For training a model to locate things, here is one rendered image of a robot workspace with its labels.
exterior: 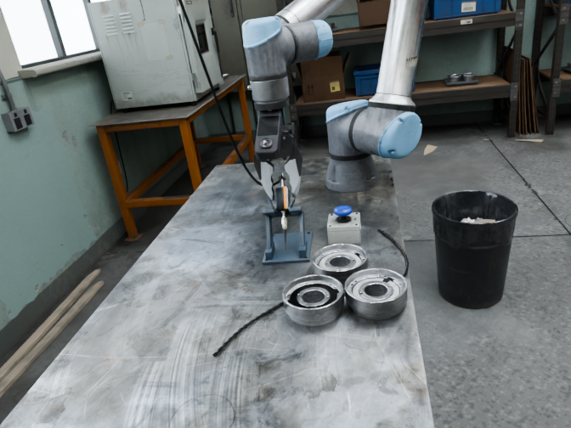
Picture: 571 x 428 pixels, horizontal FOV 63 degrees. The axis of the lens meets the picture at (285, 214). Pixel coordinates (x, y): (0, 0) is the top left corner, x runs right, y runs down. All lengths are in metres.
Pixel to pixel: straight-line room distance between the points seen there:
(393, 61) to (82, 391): 0.93
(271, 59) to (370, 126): 0.36
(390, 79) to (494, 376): 1.16
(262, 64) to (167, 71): 2.12
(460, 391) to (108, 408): 1.32
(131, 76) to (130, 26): 0.29
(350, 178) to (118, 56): 2.12
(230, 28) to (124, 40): 1.72
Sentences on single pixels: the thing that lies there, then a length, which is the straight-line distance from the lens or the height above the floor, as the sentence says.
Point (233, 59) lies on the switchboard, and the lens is 4.66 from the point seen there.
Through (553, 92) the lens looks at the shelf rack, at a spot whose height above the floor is 0.36.
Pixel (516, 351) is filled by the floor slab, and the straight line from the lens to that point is 2.03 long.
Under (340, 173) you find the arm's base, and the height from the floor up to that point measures 0.85.
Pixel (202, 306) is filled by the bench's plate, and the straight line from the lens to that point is 0.90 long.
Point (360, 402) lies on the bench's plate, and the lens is 0.68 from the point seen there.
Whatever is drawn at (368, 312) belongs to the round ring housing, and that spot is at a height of 0.82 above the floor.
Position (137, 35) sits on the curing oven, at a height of 1.22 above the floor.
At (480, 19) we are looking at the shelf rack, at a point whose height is 0.97.
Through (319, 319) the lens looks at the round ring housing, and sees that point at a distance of 0.79.
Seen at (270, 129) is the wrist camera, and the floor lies 1.08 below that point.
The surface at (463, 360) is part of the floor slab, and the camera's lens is 1.95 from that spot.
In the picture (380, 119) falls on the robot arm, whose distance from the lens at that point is 1.17.
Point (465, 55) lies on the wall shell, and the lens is 4.84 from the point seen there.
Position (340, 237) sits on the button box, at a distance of 1.02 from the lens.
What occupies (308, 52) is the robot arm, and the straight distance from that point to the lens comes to 0.99.
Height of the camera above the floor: 1.30
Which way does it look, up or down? 24 degrees down
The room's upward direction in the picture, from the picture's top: 8 degrees counter-clockwise
